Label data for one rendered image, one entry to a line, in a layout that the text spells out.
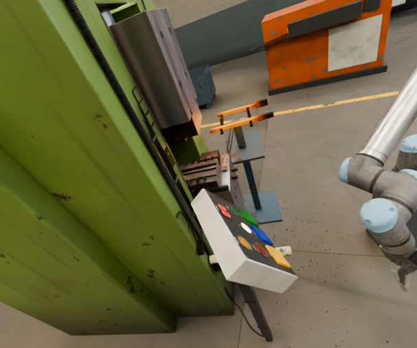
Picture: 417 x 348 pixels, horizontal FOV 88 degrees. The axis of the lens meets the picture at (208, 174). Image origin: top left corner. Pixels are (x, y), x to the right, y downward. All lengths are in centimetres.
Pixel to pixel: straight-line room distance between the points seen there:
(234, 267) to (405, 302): 145
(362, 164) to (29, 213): 119
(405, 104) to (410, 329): 130
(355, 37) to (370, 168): 392
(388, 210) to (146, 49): 91
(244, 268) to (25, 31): 79
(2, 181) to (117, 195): 36
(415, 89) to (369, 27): 373
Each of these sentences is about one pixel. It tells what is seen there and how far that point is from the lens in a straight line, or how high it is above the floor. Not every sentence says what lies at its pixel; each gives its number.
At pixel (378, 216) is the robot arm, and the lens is 79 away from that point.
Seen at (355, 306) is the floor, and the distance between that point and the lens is 185.
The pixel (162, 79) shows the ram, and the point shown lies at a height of 156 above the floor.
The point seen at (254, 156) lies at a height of 77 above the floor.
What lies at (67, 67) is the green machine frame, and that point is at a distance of 73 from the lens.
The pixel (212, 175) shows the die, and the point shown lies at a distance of 123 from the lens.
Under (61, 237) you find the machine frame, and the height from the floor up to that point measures 118.
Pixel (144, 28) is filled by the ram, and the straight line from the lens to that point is 90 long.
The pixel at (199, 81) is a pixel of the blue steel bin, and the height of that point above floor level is 62.
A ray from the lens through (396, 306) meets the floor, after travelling 191.
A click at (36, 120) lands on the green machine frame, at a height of 161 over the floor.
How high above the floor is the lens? 171
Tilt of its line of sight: 35 degrees down
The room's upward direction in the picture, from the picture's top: 22 degrees counter-clockwise
